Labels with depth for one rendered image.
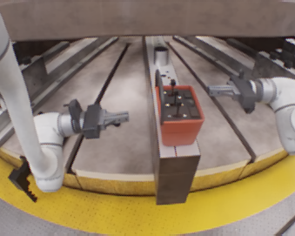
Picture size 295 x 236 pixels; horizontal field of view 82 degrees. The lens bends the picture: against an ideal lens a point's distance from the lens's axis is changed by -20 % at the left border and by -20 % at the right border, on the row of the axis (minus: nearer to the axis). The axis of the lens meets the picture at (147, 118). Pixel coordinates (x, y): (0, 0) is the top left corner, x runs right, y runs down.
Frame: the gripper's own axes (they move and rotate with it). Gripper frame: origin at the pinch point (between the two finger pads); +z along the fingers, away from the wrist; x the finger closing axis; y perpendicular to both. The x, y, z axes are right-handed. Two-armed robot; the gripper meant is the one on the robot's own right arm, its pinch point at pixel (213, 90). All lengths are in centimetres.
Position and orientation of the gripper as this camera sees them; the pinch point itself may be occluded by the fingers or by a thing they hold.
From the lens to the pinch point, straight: 68.9
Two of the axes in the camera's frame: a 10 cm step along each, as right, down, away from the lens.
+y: -0.1, -7.5, -6.6
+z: -10.0, 0.4, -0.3
